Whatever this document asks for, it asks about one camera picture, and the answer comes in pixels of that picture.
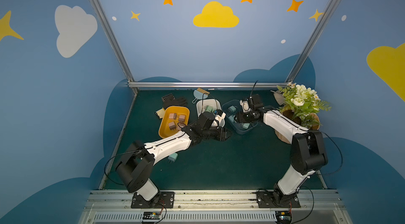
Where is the green plug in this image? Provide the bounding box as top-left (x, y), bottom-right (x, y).
top-left (205, 106), bottom-right (214, 113)

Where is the pink plug cluster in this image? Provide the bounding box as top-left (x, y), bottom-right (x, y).
top-left (168, 121), bottom-right (177, 130)

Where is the blue plug cluster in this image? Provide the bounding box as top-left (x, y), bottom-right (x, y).
top-left (168, 153), bottom-right (178, 162)

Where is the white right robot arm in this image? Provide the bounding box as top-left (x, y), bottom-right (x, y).
top-left (235, 94), bottom-right (328, 198)

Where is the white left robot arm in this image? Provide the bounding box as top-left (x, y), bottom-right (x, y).
top-left (115, 110), bottom-right (232, 202)

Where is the white storage box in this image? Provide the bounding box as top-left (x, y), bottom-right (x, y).
top-left (196, 99), bottom-right (225, 127)

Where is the transparent blue storage box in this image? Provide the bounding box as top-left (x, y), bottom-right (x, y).
top-left (221, 100), bottom-right (258, 135)

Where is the yellow storage box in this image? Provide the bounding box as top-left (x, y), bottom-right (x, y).
top-left (158, 106), bottom-right (190, 138)

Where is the light blue dustpan brush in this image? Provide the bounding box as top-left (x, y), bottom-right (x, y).
top-left (192, 88), bottom-right (210, 104)

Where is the black rubber glove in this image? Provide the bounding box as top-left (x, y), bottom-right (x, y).
top-left (162, 93), bottom-right (188, 110)

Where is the artificial green white plant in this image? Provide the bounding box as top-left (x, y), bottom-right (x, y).
top-left (277, 82), bottom-right (331, 119)

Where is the pink ribbed flower pot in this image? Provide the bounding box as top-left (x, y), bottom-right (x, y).
top-left (282, 110), bottom-right (321, 130)

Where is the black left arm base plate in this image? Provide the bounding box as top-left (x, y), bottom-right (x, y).
top-left (131, 191), bottom-right (175, 209)

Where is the aluminium frame rail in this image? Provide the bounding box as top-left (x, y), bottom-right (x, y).
top-left (128, 81), bottom-right (288, 88)

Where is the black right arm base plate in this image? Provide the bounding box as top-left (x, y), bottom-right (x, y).
top-left (256, 190), bottom-right (301, 208)

